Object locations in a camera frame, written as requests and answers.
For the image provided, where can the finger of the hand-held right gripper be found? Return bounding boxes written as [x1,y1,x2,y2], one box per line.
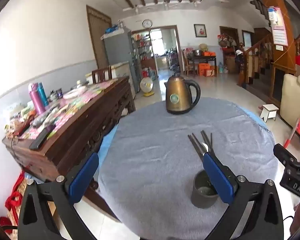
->
[273,143,298,167]

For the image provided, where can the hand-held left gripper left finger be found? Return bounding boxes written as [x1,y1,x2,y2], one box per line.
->
[17,152,100,240]

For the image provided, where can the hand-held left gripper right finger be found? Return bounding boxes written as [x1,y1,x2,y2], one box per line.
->
[202,152,284,240]

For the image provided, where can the dark grey cup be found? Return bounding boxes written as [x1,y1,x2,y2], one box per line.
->
[192,169,219,209]

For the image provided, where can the small white stool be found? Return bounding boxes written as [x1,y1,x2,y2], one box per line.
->
[259,104,279,123]

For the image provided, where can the carved wooden sideboard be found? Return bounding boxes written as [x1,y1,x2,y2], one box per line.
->
[2,76,136,183]

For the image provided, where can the light blue table cover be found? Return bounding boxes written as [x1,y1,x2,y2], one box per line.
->
[99,105,275,160]

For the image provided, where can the black remote control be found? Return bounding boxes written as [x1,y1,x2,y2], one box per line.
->
[29,124,56,150]

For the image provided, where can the cream sofa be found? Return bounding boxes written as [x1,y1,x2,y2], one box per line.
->
[280,74,300,128]

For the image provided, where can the grey table cloth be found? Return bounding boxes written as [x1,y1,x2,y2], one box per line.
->
[97,97,279,240]

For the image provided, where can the red and gold bag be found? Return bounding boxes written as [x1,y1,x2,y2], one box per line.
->
[0,170,28,230]

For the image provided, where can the pink floral tablecloth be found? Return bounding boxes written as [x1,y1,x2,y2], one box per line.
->
[5,79,120,140]

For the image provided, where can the white bowl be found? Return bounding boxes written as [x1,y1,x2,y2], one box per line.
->
[62,86,87,99]

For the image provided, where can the pink water bottle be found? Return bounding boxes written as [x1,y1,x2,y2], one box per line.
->
[28,82,46,115]

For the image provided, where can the bronze electric kettle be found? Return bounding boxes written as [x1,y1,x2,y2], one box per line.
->
[164,74,201,115]

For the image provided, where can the teal water bottle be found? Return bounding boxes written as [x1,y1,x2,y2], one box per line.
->
[37,82,49,107]

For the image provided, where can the wooden chair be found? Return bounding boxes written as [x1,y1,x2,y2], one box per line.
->
[91,66,113,85]

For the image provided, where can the wooden stair railing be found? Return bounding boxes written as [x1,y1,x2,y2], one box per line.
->
[237,30,300,88]

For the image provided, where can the orange gift boxes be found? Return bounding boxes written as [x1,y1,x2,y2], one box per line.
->
[198,63,217,77]

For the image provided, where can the white floor fan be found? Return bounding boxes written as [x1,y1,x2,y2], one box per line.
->
[139,77,155,98]

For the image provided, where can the white chest freezer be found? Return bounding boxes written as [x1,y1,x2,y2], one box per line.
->
[85,61,130,84]

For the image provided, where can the dark wooden side table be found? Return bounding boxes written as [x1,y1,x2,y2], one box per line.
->
[186,55,218,77]

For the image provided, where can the grey refrigerator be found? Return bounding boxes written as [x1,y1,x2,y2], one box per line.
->
[101,27,140,95]

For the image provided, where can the brown wooden door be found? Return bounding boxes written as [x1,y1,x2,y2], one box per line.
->
[86,5,113,69]

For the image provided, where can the pink wall calendar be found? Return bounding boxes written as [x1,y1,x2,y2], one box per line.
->
[267,6,289,47]

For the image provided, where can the framed wall picture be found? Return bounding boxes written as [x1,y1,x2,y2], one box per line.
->
[194,24,206,38]

